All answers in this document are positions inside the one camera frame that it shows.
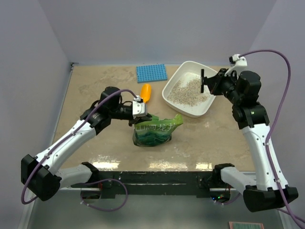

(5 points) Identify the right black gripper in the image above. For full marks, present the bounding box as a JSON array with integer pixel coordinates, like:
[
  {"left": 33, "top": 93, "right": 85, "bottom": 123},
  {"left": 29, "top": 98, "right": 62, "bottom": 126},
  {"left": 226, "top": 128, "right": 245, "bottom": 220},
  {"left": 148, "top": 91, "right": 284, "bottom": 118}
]
[{"left": 205, "top": 68, "right": 242, "bottom": 104}]

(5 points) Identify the green litter bag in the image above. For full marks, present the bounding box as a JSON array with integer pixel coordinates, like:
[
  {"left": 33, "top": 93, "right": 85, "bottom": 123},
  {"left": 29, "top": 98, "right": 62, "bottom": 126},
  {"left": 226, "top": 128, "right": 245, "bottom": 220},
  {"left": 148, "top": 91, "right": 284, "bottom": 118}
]
[{"left": 132, "top": 114, "right": 183, "bottom": 147}]

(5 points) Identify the black bag clip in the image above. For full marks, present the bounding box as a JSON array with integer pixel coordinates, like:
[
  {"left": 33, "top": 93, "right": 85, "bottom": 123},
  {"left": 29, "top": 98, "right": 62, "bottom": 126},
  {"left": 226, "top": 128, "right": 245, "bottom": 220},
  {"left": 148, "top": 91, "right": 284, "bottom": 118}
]
[{"left": 201, "top": 69, "right": 204, "bottom": 94}]

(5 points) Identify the orange plastic scoop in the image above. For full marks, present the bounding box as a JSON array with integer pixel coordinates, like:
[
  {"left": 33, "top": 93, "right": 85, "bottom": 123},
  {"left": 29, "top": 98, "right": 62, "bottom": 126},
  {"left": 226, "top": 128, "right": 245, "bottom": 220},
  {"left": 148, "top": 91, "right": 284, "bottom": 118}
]
[{"left": 140, "top": 83, "right": 152, "bottom": 103}]

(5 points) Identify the white litter box tray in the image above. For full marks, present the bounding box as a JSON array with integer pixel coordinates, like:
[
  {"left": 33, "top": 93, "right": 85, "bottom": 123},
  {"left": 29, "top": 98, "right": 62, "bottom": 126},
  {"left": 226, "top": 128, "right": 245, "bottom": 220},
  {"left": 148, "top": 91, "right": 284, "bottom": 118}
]
[{"left": 162, "top": 61, "right": 217, "bottom": 118}]

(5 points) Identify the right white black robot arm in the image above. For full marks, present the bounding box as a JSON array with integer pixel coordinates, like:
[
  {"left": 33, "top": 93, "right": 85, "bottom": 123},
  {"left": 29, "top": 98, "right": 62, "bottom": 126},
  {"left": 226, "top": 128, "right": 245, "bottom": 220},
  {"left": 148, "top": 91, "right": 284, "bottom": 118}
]
[{"left": 201, "top": 68, "right": 298, "bottom": 212}]

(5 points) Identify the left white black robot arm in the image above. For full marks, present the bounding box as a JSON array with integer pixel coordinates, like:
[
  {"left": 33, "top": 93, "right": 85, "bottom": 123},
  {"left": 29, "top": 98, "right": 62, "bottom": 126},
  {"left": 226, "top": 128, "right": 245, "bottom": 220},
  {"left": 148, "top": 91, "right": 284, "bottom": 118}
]
[{"left": 20, "top": 86, "right": 152, "bottom": 205}]

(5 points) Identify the blue studded plate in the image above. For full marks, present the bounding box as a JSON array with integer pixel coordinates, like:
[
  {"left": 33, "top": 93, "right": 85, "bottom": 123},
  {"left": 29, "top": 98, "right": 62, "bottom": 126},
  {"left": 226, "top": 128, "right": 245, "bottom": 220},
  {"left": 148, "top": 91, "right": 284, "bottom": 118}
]
[{"left": 136, "top": 64, "right": 168, "bottom": 83}]

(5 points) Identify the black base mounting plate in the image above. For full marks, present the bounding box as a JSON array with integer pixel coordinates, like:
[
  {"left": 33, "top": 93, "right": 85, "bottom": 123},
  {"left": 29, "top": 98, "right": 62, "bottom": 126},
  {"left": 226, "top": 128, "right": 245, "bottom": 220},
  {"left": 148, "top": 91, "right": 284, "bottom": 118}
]
[{"left": 80, "top": 170, "right": 241, "bottom": 200}]

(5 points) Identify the pink green board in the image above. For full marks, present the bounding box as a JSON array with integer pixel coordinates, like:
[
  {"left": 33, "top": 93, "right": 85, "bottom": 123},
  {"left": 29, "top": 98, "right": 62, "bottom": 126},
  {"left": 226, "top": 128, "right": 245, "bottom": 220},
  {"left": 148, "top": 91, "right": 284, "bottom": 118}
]
[{"left": 229, "top": 222, "right": 264, "bottom": 229}]

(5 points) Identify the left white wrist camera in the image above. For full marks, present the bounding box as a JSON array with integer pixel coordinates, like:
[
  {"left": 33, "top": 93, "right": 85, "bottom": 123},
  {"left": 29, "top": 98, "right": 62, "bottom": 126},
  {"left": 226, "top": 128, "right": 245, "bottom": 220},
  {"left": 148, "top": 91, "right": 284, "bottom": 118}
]
[{"left": 132, "top": 95, "right": 148, "bottom": 118}]

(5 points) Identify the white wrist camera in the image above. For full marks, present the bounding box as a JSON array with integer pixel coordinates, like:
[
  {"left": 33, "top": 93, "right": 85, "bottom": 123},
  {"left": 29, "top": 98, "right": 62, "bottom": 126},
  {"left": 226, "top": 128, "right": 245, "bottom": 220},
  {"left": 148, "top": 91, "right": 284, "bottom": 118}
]
[
  {"left": 132, "top": 95, "right": 148, "bottom": 118},
  {"left": 225, "top": 54, "right": 247, "bottom": 76}
]

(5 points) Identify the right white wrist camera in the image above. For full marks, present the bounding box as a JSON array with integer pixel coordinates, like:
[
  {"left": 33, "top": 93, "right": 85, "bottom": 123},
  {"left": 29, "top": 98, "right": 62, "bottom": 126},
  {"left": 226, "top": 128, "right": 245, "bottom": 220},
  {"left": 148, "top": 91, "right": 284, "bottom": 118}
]
[{"left": 225, "top": 54, "right": 247, "bottom": 76}]

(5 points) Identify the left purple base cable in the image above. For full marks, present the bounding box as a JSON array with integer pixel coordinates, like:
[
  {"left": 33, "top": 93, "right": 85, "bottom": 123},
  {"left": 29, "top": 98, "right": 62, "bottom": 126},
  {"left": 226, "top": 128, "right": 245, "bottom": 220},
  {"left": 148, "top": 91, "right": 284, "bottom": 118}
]
[{"left": 80, "top": 177, "right": 129, "bottom": 211}]

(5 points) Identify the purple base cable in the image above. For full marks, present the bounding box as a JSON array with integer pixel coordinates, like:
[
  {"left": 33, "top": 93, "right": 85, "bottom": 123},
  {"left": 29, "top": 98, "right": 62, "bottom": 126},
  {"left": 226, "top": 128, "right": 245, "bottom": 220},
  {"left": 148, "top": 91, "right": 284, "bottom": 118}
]
[
  {"left": 80, "top": 177, "right": 129, "bottom": 211},
  {"left": 214, "top": 188, "right": 241, "bottom": 206}
]

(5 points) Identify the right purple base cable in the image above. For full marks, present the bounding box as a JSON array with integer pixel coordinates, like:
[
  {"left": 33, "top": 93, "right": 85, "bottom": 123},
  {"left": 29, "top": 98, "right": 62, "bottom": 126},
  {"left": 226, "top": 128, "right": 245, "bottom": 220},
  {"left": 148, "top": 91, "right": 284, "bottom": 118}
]
[{"left": 214, "top": 188, "right": 241, "bottom": 206}]

